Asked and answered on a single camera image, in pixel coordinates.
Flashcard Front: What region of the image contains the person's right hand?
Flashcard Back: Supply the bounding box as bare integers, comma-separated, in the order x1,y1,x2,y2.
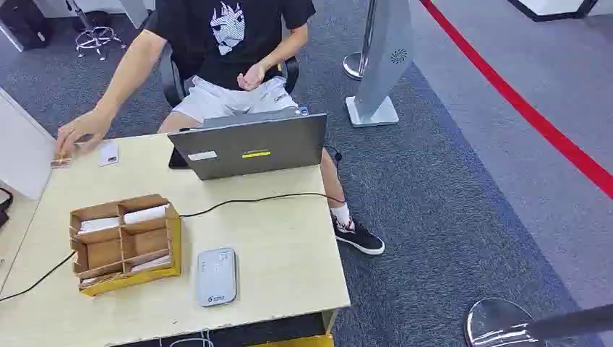
55,108,114,155

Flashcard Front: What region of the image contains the person's left hand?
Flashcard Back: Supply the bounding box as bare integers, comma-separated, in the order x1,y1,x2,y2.
236,62,268,92

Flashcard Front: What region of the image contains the person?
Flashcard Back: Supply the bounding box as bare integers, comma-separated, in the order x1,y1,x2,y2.
55,0,387,256

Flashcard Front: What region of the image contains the grey laptop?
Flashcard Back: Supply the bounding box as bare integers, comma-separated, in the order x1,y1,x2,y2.
167,107,329,181

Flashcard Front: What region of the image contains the black office chair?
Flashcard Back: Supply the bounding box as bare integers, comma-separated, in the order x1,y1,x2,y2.
158,44,301,109

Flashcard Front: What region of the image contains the chrome stool base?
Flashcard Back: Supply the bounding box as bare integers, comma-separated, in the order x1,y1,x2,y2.
64,0,129,62

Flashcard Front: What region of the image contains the white card stack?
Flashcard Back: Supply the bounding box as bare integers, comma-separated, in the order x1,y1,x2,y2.
123,204,170,226
80,274,124,287
77,216,121,235
130,254,172,274

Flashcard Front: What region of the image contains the black device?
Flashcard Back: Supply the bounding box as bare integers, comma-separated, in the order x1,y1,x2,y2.
0,187,14,229

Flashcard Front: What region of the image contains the black case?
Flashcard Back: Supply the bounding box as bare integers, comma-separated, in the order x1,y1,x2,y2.
0,0,54,52

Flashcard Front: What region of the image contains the wooden card box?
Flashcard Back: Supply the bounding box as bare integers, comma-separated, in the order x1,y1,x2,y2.
69,194,183,297

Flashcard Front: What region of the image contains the grey standing panel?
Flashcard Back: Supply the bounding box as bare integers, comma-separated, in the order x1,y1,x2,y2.
345,0,416,129

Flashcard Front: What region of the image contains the grey card reader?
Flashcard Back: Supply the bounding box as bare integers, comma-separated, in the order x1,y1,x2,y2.
195,247,239,308

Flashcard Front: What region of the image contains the yellow box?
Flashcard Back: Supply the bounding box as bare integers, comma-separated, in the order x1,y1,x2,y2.
247,334,335,347

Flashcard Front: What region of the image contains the red barrier belt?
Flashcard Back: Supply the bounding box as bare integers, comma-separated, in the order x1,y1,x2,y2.
419,0,613,201

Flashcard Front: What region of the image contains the white platform with black edge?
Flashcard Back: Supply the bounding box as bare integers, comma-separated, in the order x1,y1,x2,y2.
506,0,601,23

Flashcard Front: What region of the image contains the chrome stanchion with black pole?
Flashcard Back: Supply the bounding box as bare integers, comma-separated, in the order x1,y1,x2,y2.
463,297,613,347

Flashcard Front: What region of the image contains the chrome stanchion post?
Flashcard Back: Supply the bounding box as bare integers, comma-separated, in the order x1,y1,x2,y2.
342,0,380,82

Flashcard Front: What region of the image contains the black cable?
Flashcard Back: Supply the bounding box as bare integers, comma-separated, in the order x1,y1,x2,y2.
0,251,78,304
179,192,346,219

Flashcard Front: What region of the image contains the white cable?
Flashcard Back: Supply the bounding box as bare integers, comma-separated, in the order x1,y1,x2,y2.
157,330,215,347

